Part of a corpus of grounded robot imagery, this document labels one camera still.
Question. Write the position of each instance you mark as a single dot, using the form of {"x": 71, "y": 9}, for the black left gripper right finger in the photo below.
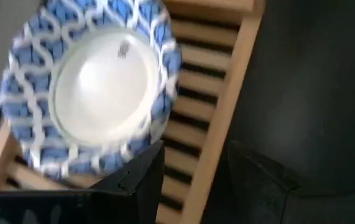
{"x": 273, "y": 199}

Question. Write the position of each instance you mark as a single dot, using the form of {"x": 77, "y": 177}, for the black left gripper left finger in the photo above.
{"x": 127, "y": 199}

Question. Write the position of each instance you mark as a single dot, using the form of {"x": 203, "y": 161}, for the blue white patterned bowl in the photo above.
{"x": 102, "y": 87}

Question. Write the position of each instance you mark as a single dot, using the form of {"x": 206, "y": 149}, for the wooden slatted shelf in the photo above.
{"x": 224, "y": 118}

